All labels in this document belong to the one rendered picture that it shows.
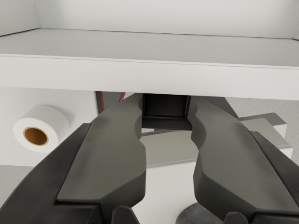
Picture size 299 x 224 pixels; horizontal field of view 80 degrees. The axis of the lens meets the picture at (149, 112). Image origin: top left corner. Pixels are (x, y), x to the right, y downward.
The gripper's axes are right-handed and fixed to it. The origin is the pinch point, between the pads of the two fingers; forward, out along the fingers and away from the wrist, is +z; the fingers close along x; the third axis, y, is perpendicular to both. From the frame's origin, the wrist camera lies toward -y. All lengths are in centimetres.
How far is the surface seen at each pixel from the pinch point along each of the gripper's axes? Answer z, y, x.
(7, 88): 14.5, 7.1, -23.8
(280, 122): 15.2, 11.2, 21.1
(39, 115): 11.4, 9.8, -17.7
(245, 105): 90, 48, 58
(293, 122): 90, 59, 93
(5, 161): 14.4, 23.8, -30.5
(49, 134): 10.5, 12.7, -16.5
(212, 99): 33.9, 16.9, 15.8
